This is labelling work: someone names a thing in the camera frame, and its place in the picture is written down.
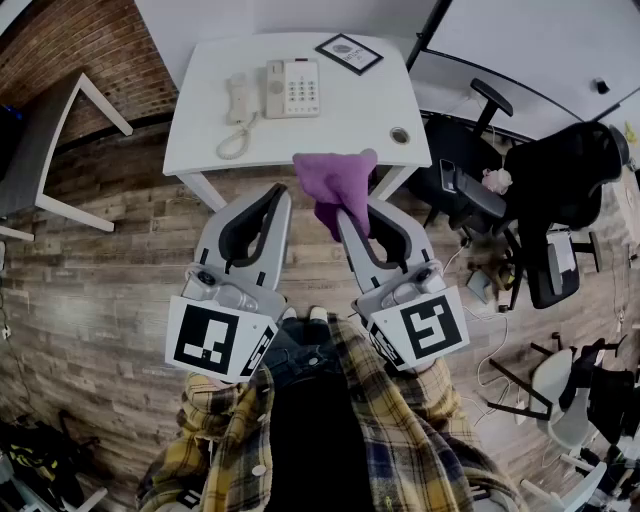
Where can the dark blue jeans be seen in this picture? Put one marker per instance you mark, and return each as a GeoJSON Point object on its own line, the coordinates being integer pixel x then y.
{"type": "Point", "coordinates": [300, 350]}

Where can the beige desk phone handset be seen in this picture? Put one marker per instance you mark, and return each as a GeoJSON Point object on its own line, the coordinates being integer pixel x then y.
{"type": "Point", "coordinates": [237, 99]}

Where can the black and yellow bag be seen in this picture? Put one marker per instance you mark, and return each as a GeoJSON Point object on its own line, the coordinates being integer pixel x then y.
{"type": "Point", "coordinates": [35, 460]}

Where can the dark monitor screen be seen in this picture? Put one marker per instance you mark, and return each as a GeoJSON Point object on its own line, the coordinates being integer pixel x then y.
{"type": "Point", "coordinates": [9, 145]}

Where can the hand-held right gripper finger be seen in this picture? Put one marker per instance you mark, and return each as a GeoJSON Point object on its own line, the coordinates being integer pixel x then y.
{"type": "Point", "coordinates": [356, 250]}
{"type": "Point", "coordinates": [407, 232]}

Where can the pink plush toy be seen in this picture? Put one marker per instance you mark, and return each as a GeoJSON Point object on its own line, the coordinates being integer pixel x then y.
{"type": "Point", "coordinates": [497, 180]}

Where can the grey bench with white legs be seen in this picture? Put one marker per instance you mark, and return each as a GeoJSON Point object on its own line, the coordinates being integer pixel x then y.
{"type": "Point", "coordinates": [30, 150]}

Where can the black chair with papers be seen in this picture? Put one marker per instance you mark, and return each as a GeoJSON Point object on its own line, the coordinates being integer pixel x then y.
{"type": "Point", "coordinates": [545, 285]}

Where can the grey floor pad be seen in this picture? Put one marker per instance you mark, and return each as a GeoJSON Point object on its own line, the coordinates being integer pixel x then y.
{"type": "Point", "coordinates": [481, 286]}

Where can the black clothing on chair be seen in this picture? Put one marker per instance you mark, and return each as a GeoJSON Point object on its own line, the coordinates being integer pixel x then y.
{"type": "Point", "coordinates": [610, 395]}

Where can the black office chair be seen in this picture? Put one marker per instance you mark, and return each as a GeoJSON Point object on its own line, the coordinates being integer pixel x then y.
{"type": "Point", "coordinates": [560, 170]}

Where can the purple cloth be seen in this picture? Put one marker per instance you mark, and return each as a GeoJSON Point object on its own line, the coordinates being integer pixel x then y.
{"type": "Point", "coordinates": [334, 182]}

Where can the person's right forearm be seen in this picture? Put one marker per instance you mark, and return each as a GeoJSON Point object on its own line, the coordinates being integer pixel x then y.
{"type": "Point", "coordinates": [440, 415]}

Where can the person's left forearm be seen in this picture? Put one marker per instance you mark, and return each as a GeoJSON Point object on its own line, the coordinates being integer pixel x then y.
{"type": "Point", "coordinates": [205, 425]}

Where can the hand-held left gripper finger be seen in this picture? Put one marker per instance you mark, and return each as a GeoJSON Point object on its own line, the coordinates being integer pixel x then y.
{"type": "Point", "coordinates": [232, 220]}
{"type": "Point", "coordinates": [281, 235]}

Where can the yellow plaid shirt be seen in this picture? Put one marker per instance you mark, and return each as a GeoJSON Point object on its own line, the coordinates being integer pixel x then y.
{"type": "Point", "coordinates": [400, 450]}

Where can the beige desk phone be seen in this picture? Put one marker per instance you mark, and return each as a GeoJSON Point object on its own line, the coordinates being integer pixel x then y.
{"type": "Point", "coordinates": [292, 90]}

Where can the black picture frame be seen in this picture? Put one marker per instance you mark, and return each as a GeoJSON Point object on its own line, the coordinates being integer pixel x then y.
{"type": "Point", "coordinates": [349, 54]}

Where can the white paper sheets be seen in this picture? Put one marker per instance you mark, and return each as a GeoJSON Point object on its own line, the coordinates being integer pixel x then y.
{"type": "Point", "coordinates": [561, 252]}

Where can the person's left white shoe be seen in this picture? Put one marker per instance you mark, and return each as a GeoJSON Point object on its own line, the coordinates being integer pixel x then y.
{"type": "Point", "coordinates": [288, 314]}

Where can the black smartphone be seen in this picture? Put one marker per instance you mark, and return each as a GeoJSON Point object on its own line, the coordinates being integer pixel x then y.
{"type": "Point", "coordinates": [448, 175]}

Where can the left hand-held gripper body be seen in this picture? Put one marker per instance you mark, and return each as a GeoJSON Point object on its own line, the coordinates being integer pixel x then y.
{"type": "Point", "coordinates": [207, 335]}

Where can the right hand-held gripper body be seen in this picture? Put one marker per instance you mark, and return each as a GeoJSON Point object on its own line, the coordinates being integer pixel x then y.
{"type": "Point", "coordinates": [430, 327]}

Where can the white desk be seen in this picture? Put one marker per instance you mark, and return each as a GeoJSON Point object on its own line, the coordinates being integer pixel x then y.
{"type": "Point", "coordinates": [345, 105]}

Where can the white plastic chair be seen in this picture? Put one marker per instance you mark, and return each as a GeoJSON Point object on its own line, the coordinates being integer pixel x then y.
{"type": "Point", "coordinates": [560, 415]}

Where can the person's white shoe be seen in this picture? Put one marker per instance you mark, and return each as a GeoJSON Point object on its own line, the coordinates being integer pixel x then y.
{"type": "Point", "coordinates": [318, 314]}
{"type": "Point", "coordinates": [288, 314]}

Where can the person's right white shoe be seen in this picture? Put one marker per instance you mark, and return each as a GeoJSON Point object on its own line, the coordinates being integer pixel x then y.
{"type": "Point", "coordinates": [318, 314]}

